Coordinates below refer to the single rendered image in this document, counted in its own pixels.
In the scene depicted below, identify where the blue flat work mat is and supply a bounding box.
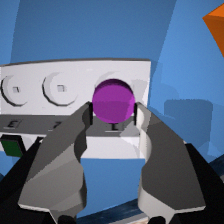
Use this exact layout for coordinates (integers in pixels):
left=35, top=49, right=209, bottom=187
left=0, top=0, right=224, bottom=218

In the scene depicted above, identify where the purple round cap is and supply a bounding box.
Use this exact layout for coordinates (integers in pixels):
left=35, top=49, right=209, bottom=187
left=92, top=78, right=135, bottom=123

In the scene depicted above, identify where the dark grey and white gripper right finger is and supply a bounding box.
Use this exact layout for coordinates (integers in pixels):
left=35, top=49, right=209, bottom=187
left=134, top=102, right=224, bottom=224

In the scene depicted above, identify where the black table edge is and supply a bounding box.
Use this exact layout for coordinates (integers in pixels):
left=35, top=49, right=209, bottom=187
left=109, top=175, right=224, bottom=224

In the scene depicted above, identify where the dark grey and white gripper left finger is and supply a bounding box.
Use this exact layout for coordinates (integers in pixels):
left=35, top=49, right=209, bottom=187
left=0, top=101, right=93, bottom=224

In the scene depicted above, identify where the orange tube rack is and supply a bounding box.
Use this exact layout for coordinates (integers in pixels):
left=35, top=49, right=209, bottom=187
left=202, top=3, right=224, bottom=57

